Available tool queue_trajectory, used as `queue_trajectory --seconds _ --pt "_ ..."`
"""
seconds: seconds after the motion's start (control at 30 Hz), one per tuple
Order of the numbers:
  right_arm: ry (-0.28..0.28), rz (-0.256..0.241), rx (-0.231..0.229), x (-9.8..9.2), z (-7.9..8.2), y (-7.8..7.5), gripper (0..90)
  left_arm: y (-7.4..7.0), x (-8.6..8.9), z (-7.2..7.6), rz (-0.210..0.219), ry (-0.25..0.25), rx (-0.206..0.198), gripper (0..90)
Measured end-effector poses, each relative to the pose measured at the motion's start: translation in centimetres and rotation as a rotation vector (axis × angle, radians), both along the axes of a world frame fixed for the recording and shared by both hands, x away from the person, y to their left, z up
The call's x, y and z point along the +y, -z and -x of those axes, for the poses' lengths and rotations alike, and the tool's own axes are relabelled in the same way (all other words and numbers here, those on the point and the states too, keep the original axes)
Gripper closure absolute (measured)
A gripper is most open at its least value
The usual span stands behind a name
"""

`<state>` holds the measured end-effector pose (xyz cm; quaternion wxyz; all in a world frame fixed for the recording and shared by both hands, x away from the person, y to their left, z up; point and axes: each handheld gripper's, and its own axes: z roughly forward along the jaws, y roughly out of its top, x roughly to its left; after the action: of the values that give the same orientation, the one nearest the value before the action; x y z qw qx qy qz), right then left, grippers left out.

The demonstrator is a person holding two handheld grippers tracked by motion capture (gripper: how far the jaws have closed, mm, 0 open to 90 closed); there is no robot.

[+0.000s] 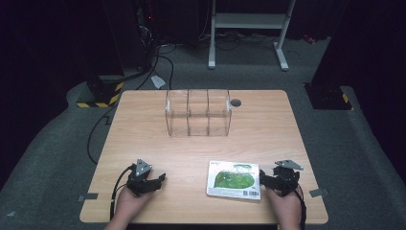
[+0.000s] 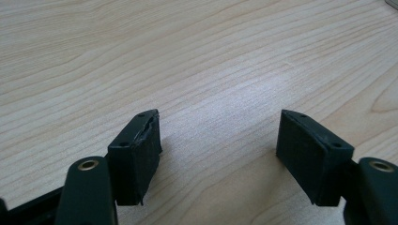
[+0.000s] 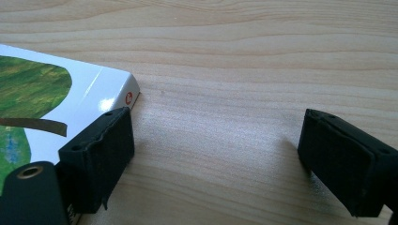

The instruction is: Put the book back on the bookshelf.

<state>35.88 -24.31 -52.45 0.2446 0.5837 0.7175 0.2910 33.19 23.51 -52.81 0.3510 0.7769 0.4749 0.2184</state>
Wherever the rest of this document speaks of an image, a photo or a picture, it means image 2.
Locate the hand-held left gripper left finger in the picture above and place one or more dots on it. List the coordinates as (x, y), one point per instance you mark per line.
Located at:
(134, 162)

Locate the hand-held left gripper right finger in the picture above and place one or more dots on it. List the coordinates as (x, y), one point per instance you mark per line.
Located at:
(309, 156)

